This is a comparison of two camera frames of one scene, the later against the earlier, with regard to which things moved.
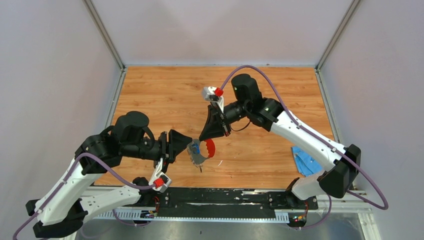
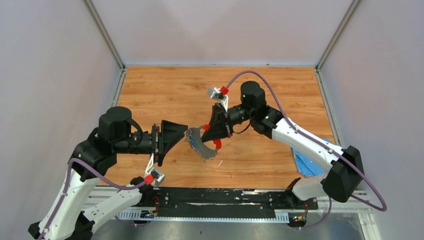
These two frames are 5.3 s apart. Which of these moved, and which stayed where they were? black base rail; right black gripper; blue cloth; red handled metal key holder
Moved: red handled metal key holder
Stayed: black base rail; right black gripper; blue cloth
